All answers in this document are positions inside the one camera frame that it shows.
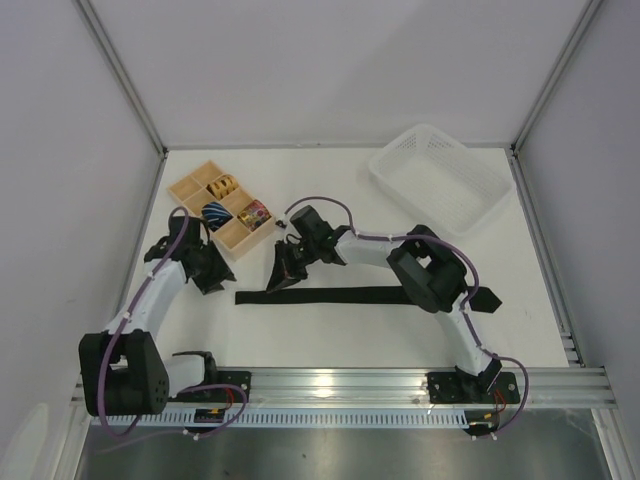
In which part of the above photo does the white slotted cable duct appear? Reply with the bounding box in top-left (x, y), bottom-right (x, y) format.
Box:
top-left (92, 410), bottom-right (501, 429)

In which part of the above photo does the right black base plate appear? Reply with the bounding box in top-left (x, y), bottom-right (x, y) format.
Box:
top-left (426, 370), bottom-right (521, 405)

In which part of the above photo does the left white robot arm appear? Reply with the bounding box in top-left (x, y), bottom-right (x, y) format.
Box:
top-left (79, 207), bottom-right (236, 418)

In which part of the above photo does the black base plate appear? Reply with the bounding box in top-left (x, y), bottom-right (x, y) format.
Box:
top-left (426, 370), bottom-right (521, 405)
top-left (175, 370), bottom-right (252, 403)

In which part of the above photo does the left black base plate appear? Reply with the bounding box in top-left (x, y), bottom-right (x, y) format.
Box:
top-left (175, 370), bottom-right (252, 403)

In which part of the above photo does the blue striped rolled tie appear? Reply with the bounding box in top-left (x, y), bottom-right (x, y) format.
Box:
top-left (201, 202), bottom-right (233, 232)

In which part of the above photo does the colourful dotted rolled tie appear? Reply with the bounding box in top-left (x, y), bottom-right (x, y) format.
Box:
top-left (237, 199), bottom-right (271, 232)

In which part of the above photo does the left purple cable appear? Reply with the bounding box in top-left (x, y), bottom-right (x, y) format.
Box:
top-left (94, 207), bottom-right (249, 454)

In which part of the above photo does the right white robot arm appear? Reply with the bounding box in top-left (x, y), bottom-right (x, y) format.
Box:
top-left (266, 206), bottom-right (502, 397)

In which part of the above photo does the white plastic basket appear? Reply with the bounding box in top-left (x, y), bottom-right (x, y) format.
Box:
top-left (368, 124), bottom-right (515, 239)

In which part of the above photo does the yellow patterned rolled tie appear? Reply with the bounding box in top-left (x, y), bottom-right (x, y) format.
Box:
top-left (206, 174), bottom-right (239, 200)

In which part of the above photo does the black necktie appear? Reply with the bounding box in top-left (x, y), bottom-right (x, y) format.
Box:
top-left (235, 286), bottom-right (470, 313)

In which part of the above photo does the aluminium mounting rail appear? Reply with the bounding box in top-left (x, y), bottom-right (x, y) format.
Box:
top-left (69, 367), bottom-right (617, 410)

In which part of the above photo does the wooden compartment box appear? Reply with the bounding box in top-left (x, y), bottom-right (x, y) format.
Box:
top-left (167, 160), bottom-right (276, 260)

